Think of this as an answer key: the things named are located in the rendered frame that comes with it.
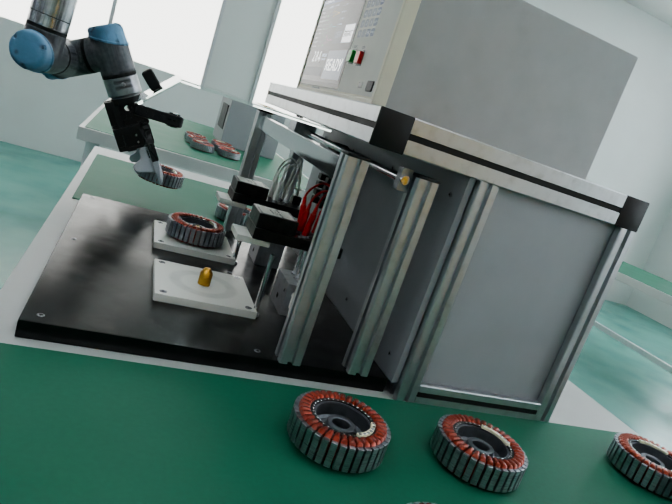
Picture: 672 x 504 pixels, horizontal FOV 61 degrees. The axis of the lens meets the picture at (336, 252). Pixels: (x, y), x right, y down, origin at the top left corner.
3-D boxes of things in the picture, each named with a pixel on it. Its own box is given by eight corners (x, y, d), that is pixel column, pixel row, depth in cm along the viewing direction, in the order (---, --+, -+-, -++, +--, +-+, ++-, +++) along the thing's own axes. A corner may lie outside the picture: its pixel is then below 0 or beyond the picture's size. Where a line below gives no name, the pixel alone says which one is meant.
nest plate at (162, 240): (152, 247, 101) (154, 241, 100) (152, 225, 114) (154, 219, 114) (234, 265, 106) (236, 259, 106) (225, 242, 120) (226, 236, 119)
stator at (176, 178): (136, 179, 131) (142, 164, 130) (132, 169, 140) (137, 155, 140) (183, 194, 136) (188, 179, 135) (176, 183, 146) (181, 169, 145)
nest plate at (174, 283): (152, 300, 79) (154, 292, 78) (152, 264, 92) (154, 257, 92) (255, 319, 84) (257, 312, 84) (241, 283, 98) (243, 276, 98)
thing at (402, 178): (397, 190, 72) (405, 168, 71) (290, 132, 128) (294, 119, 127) (408, 193, 73) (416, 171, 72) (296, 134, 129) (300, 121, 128)
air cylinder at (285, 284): (278, 314, 89) (288, 282, 88) (269, 296, 96) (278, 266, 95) (307, 320, 91) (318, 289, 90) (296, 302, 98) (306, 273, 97)
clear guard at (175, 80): (136, 104, 91) (145, 67, 90) (140, 95, 113) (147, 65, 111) (321, 161, 103) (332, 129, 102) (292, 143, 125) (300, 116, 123)
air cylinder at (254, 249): (253, 264, 111) (261, 238, 110) (247, 252, 118) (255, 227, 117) (277, 269, 113) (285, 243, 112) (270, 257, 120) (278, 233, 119)
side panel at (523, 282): (395, 401, 79) (481, 181, 72) (387, 389, 81) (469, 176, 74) (548, 423, 89) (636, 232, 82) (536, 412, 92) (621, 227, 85)
